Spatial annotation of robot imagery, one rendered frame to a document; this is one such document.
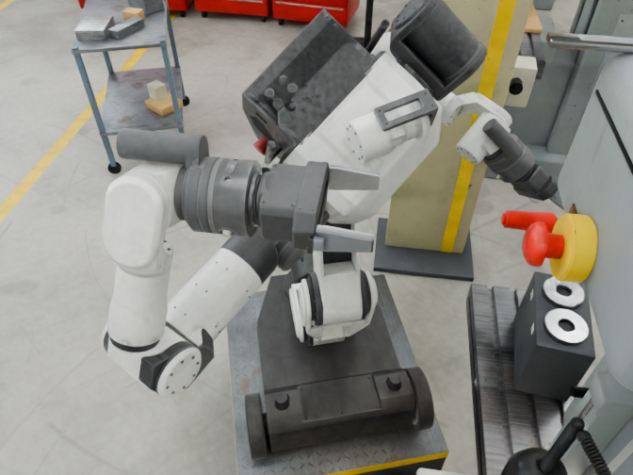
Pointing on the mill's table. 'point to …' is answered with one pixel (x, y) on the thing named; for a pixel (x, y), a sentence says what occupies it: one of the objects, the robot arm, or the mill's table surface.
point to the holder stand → (552, 337)
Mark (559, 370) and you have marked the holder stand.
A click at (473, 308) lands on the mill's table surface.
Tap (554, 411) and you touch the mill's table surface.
